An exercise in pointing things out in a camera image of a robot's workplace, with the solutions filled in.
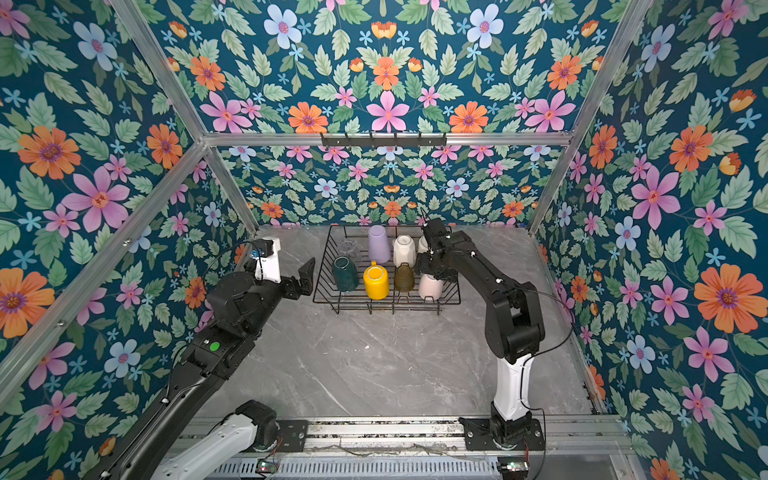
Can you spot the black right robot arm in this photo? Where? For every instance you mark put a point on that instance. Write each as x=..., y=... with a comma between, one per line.
x=513, y=324

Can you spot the lilac plastic cup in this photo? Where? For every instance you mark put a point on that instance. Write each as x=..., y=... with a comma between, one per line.
x=379, y=249

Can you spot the olive glass cup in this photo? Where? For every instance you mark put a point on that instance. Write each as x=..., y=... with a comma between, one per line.
x=404, y=279

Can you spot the yellow mug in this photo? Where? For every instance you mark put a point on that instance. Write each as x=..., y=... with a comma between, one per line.
x=376, y=282

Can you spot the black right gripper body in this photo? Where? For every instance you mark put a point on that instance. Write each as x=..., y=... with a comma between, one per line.
x=432, y=241

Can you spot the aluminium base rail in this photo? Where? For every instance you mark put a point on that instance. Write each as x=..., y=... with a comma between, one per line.
x=552, y=434

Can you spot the green mug white inside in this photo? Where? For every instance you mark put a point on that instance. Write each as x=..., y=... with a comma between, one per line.
x=345, y=274

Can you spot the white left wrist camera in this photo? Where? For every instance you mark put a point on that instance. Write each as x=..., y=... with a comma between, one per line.
x=265, y=253

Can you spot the black hook rail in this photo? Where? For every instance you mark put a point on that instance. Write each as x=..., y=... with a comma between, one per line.
x=371, y=140

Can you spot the black wire dish rack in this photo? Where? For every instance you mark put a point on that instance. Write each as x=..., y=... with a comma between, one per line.
x=363, y=271

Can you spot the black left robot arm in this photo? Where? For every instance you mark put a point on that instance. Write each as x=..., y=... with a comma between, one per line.
x=242, y=303

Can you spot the clear glass cup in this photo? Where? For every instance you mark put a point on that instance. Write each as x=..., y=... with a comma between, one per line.
x=349, y=248

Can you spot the white faceted mug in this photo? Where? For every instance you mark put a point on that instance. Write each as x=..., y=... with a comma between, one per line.
x=404, y=251

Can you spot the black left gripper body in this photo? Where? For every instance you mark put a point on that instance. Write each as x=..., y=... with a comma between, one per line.
x=285, y=287

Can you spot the pink mug white inside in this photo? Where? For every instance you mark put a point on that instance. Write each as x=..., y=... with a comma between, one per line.
x=430, y=288

